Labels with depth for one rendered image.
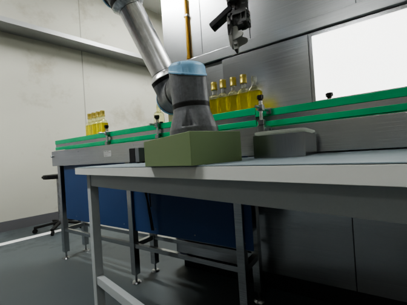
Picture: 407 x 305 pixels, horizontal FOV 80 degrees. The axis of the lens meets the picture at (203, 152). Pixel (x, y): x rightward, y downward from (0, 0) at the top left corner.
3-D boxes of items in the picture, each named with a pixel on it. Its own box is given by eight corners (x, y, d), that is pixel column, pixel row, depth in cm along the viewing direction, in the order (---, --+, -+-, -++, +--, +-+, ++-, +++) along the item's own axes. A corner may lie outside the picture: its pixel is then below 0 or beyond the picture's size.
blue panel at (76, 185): (266, 238, 122) (261, 154, 123) (254, 251, 108) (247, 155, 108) (87, 213, 210) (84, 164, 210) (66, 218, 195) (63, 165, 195)
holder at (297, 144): (318, 153, 99) (317, 134, 99) (305, 156, 76) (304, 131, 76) (277, 155, 108) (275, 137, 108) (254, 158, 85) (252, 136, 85)
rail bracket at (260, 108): (273, 125, 111) (271, 98, 111) (260, 123, 97) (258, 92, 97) (266, 126, 112) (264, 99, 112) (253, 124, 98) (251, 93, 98)
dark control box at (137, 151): (149, 161, 139) (149, 147, 139) (139, 163, 132) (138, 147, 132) (140, 162, 143) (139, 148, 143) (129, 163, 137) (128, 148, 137)
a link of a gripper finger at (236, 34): (241, 42, 95) (241, 21, 97) (228, 45, 98) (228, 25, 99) (244, 46, 98) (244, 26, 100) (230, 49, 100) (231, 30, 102)
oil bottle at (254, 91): (264, 129, 120) (261, 86, 120) (260, 128, 115) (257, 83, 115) (254, 130, 123) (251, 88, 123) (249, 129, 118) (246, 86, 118)
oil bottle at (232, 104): (243, 131, 127) (240, 90, 127) (238, 131, 122) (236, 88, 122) (234, 132, 130) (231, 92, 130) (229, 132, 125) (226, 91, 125)
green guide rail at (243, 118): (257, 125, 106) (255, 107, 106) (256, 125, 105) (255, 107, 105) (56, 150, 202) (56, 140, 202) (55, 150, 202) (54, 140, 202)
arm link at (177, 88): (178, 100, 68) (173, 52, 68) (166, 111, 80) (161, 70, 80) (217, 99, 73) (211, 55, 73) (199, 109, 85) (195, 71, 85)
